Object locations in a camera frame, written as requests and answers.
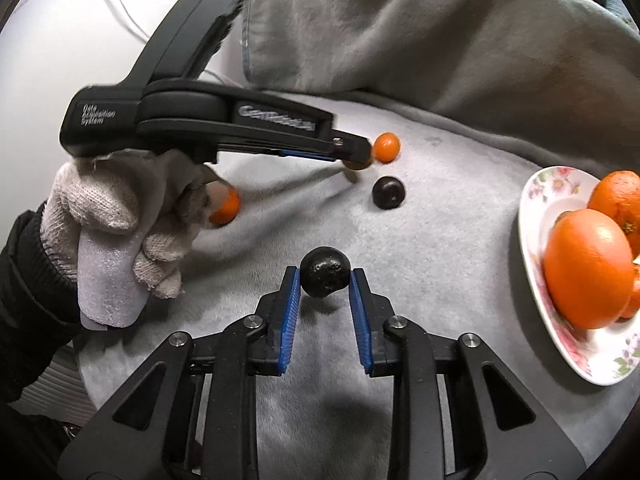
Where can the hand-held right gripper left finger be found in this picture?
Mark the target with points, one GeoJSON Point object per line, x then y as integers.
{"type": "Point", "coordinates": [290, 320]}

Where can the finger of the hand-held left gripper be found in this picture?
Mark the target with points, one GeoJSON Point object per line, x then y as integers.
{"type": "Point", "coordinates": [350, 147]}

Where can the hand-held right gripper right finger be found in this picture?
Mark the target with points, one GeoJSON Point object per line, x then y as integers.
{"type": "Point", "coordinates": [361, 320]}

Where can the brown kiwi fruit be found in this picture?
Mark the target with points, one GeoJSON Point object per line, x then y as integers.
{"type": "Point", "coordinates": [357, 164]}

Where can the orange kumquat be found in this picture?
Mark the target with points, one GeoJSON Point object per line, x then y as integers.
{"type": "Point", "coordinates": [386, 147]}

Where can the dark plum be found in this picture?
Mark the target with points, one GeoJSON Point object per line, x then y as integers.
{"type": "Point", "coordinates": [325, 272]}
{"type": "Point", "coordinates": [389, 192]}

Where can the small mandarin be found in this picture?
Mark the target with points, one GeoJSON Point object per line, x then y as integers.
{"type": "Point", "coordinates": [635, 290]}
{"type": "Point", "coordinates": [227, 207]}

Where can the white floral plate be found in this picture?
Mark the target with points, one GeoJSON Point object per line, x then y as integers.
{"type": "Point", "coordinates": [540, 200]}

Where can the large smooth orange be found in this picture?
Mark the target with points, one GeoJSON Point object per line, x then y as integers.
{"type": "Point", "coordinates": [587, 270]}

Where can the large speckled orange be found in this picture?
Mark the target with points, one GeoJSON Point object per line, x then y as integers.
{"type": "Point", "coordinates": [620, 200]}

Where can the person's left forearm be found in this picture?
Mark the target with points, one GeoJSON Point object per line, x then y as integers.
{"type": "Point", "coordinates": [20, 285]}

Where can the person's left hand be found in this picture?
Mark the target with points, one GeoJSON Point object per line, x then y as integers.
{"type": "Point", "coordinates": [100, 195]}

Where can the light grey fleece blanket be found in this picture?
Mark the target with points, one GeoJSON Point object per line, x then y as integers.
{"type": "Point", "coordinates": [425, 260]}

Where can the white refrigerator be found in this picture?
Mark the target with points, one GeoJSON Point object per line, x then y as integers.
{"type": "Point", "coordinates": [65, 35]}

